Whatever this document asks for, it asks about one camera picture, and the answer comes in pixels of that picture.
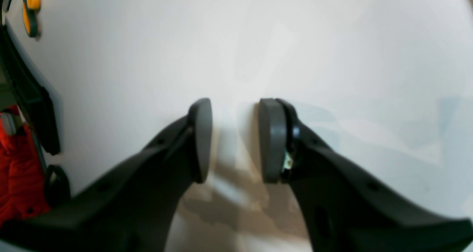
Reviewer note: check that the orange object at edge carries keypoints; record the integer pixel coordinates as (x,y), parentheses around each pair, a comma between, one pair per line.
(30,10)

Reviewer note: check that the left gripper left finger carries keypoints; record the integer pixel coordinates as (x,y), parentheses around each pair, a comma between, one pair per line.
(130,208)

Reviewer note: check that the black tablet screen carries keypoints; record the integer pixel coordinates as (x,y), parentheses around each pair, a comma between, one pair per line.
(32,98)

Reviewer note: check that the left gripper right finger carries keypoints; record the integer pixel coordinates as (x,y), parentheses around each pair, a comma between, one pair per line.
(344,207)

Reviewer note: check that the red cloth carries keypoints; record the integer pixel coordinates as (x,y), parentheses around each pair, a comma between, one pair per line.
(21,176)

